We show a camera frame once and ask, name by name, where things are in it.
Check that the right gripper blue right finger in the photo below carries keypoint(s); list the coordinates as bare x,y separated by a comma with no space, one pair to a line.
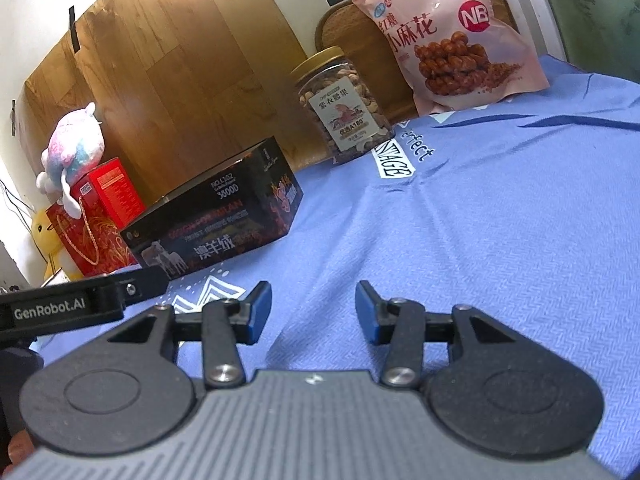
397,324

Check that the blue printed tablecloth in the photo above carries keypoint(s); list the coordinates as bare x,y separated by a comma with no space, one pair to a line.
526,209

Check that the nut jar with yellow lid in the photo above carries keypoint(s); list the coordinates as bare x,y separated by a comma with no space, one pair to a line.
334,95

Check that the pastel plush toy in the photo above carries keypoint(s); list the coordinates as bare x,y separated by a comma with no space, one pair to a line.
76,146

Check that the red gift box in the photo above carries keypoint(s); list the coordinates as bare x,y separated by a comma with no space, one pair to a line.
109,202

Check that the yellow plush toy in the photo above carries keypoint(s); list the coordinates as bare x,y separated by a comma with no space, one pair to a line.
52,248

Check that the person's hand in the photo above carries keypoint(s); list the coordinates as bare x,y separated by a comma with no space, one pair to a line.
20,448

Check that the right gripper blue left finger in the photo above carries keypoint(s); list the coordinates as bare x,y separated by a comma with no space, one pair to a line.
226,323

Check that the pink twisted snack bag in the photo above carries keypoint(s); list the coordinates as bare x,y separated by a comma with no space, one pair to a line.
455,54

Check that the black printed cardboard box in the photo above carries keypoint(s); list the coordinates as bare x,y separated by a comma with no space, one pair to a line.
245,202

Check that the round woven tray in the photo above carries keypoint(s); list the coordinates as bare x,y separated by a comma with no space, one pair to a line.
346,27

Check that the wooden wall panel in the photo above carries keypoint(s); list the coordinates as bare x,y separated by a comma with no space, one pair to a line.
178,85

